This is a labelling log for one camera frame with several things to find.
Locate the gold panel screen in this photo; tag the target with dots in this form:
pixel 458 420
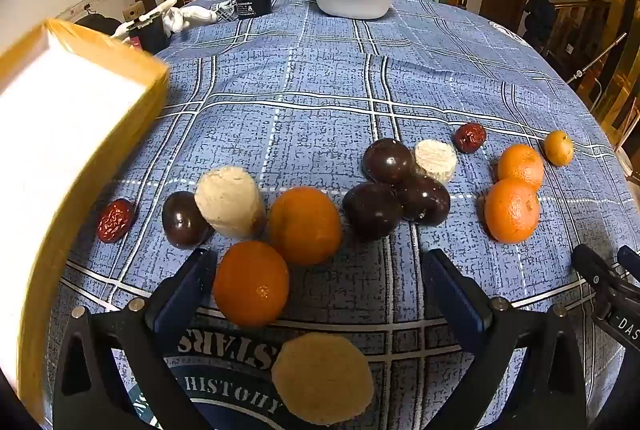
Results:
pixel 620 59

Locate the white cloth glove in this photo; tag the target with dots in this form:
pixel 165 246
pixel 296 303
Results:
pixel 195 17

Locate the white foam box yellow tape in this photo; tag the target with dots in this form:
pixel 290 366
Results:
pixel 60 134

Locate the beige cake roll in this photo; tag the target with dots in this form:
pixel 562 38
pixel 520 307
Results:
pixel 230 202

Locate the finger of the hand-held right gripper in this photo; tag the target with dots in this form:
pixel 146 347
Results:
pixel 631 262
pixel 595 271

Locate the black battery box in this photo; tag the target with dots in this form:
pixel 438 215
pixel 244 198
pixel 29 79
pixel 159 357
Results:
pixel 252 2

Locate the dark purple passion fruit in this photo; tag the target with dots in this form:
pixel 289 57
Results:
pixel 426 201
pixel 180 220
pixel 371 212
pixel 387 159

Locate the white toy with black device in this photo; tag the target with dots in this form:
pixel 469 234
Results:
pixel 162 4

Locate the orange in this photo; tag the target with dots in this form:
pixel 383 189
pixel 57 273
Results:
pixel 305 230
pixel 522 162
pixel 512 212
pixel 250 282

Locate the red date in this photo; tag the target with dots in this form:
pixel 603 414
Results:
pixel 116 220
pixel 470 137

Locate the metal mop pole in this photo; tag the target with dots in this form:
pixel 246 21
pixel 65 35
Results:
pixel 597 57

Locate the small beige cake piece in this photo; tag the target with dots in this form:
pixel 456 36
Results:
pixel 436 159

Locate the small yellow-orange fruit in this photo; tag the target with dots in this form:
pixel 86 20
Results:
pixel 558 148

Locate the beige cake piece front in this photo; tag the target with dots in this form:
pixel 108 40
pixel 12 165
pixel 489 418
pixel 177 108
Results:
pixel 322 377

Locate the black box pink label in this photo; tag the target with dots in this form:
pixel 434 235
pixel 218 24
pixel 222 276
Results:
pixel 150 37

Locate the black sofa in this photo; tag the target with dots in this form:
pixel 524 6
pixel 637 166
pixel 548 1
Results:
pixel 95 22

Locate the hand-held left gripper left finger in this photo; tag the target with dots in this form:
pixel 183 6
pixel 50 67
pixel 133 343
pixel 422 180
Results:
pixel 182 295

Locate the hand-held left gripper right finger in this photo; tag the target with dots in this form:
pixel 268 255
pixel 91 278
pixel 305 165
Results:
pixel 450 295

